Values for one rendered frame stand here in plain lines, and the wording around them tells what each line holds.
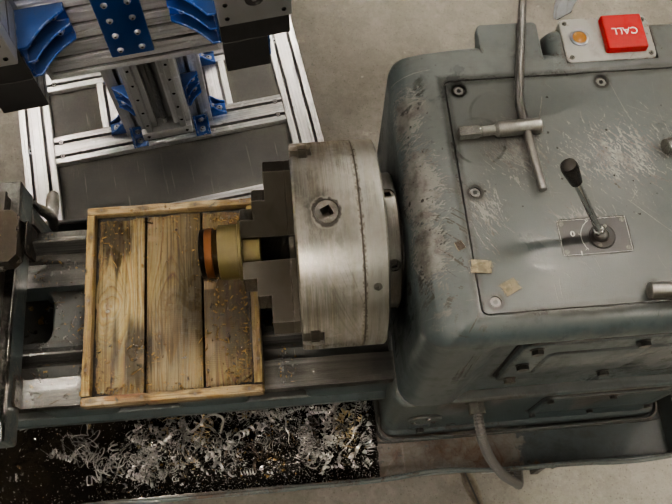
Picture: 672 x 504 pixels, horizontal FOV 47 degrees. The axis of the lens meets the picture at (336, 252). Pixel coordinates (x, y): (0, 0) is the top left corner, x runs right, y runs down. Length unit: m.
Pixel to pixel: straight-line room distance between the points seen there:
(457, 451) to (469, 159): 0.78
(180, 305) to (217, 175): 0.92
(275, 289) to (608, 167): 0.49
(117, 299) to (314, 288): 0.47
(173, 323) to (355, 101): 1.41
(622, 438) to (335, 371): 0.69
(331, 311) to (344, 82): 1.66
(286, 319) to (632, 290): 0.47
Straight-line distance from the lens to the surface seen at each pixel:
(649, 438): 1.80
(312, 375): 1.35
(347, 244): 1.04
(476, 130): 1.08
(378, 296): 1.06
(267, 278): 1.14
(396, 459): 1.66
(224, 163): 2.27
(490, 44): 1.19
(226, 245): 1.15
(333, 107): 2.60
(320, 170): 1.08
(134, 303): 1.40
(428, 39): 2.78
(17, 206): 1.49
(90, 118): 2.42
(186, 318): 1.38
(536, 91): 1.16
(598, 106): 1.17
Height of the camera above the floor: 2.18
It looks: 68 degrees down
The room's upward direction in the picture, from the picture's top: 3 degrees clockwise
